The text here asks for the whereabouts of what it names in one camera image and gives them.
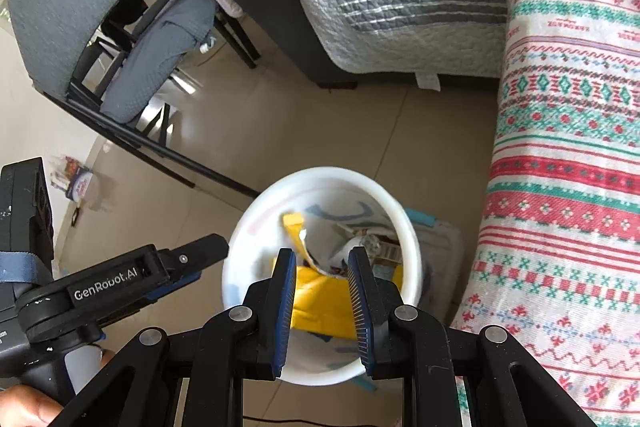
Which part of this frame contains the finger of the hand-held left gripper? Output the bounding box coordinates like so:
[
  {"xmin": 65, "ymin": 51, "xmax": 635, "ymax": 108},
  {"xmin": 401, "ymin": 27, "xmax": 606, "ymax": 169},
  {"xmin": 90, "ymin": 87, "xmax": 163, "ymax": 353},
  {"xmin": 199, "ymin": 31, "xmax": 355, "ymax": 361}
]
[
  {"xmin": 155, "ymin": 233, "xmax": 231, "ymax": 283},
  {"xmin": 97, "ymin": 276, "xmax": 203, "ymax": 329}
]

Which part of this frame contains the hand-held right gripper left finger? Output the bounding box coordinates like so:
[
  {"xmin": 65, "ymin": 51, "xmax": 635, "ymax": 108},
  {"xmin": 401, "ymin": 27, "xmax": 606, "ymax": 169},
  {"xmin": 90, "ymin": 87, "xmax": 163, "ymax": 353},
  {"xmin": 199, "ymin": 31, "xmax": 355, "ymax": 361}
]
[{"xmin": 52, "ymin": 248, "xmax": 298, "ymax": 427}]

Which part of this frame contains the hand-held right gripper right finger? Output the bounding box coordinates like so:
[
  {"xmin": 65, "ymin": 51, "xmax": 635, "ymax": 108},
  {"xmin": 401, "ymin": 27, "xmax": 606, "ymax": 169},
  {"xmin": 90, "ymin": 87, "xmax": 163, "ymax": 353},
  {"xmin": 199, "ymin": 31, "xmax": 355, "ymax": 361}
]
[{"xmin": 347, "ymin": 247, "xmax": 598, "ymax": 427}]

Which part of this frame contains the yellow snack packet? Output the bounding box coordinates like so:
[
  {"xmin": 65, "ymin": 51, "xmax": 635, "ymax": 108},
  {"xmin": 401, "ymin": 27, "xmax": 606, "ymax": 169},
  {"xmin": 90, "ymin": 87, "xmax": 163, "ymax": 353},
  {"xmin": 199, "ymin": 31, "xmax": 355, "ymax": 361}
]
[{"xmin": 272, "ymin": 213, "xmax": 406, "ymax": 340}]

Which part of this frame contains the white bin with blue shapes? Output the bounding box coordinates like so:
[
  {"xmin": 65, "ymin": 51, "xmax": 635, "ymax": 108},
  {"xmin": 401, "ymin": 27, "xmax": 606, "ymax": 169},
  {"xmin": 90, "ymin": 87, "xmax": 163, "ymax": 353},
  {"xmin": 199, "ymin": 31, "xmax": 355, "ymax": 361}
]
[{"xmin": 221, "ymin": 166, "xmax": 426, "ymax": 388}]

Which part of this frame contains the person's left hand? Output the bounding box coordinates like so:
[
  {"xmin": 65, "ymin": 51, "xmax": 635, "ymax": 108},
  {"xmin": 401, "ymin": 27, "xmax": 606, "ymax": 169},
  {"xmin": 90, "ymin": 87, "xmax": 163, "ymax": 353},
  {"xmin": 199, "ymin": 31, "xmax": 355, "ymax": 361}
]
[{"xmin": 0, "ymin": 384, "xmax": 67, "ymax": 427}]

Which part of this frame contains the clear plastic storage box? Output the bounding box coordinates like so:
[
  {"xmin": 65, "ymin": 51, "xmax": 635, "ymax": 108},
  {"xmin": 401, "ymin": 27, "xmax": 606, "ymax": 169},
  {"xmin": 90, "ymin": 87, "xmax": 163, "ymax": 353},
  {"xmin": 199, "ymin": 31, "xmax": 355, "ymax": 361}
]
[{"xmin": 350, "ymin": 207, "xmax": 463, "ymax": 395}]

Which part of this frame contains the small printed cardboard box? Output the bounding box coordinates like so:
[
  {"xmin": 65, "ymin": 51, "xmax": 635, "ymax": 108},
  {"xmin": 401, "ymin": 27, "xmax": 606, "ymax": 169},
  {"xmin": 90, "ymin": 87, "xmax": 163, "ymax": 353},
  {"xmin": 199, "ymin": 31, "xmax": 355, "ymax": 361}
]
[{"xmin": 50, "ymin": 155, "xmax": 98, "ymax": 202}]

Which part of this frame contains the patterned red green tablecloth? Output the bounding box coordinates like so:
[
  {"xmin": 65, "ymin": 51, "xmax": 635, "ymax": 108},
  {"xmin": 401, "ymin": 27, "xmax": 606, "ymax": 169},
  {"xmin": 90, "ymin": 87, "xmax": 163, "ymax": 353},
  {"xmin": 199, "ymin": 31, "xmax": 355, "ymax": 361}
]
[{"xmin": 450, "ymin": 0, "xmax": 640, "ymax": 427}]

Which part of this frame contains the dark grey sofa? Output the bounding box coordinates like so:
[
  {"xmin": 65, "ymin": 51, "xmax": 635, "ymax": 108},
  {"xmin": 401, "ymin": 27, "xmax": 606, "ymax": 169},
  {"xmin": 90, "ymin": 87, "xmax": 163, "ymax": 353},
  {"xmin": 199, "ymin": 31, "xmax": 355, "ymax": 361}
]
[{"xmin": 192, "ymin": 0, "xmax": 358, "ymax": 88}]

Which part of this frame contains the black cable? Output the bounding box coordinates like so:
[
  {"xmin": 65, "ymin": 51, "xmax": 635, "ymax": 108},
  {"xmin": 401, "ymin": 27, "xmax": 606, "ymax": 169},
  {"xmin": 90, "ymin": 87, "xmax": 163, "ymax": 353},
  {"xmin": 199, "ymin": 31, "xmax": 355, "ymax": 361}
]
[{"xmin": 245, "ymin": 416, "xmax": 321, "ymax": 427}]

